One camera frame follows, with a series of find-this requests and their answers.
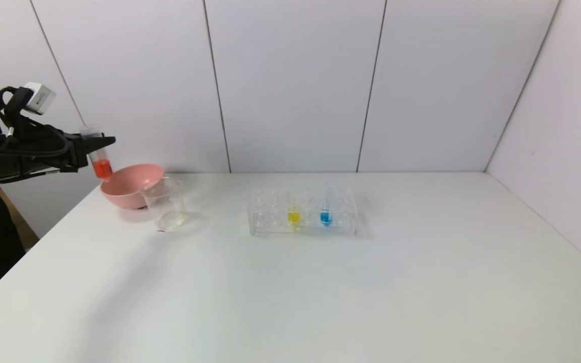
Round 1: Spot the pink bowl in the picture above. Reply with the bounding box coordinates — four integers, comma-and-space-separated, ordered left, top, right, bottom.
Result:
99, 163, 166, 210

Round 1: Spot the clear plastic test tube rack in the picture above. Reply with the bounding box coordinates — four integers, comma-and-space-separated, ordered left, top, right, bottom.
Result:
248, 186, 358, 237

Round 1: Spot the test tube with yellow pigment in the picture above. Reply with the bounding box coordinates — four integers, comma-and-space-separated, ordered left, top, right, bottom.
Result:
285, 179, 303, 230

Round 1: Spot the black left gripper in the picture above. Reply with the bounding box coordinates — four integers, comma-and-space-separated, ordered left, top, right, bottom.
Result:
20, 122, 117, 173

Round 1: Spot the test tube with red pigment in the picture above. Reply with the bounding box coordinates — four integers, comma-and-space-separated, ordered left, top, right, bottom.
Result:
79, 126, 114, 182

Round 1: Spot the test tube with blue pigment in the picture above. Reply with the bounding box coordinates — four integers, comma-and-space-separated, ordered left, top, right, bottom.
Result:
319, 180, 334, 227

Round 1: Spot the clear glass beaker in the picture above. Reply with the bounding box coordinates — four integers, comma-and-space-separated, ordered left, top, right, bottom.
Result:
140, 176, 190, 233

